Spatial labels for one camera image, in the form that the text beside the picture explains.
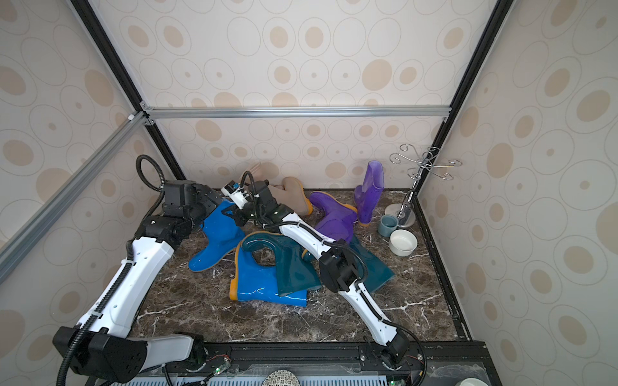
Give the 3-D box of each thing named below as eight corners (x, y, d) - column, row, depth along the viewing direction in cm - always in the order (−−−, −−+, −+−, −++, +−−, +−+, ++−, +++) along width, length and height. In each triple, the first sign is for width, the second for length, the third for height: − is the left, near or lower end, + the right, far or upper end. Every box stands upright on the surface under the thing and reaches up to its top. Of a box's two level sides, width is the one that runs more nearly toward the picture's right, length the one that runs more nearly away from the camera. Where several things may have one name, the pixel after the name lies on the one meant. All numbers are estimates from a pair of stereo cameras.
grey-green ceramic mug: (378, 236, 104) (381, 229, 100) (376, 222, 109) (378, 214, 105) (397, 236, 104) (401, 229, 100) (393, 222, 109) (396, 214, 105)
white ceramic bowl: (391, 256, 99) (394, 251, 95) (386, 235, 106) (389, 228, 102) (417, 256, 99) (421, 251, 95) (411, 235, 106) (414, 228, 102)
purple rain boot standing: (359, 229, 107) (369, 188, 87) (355, 202, 117) (364, 160, 97) (375, 229, 107) (390, 188, 87) (370, 202, 117) (382, 160, 97)
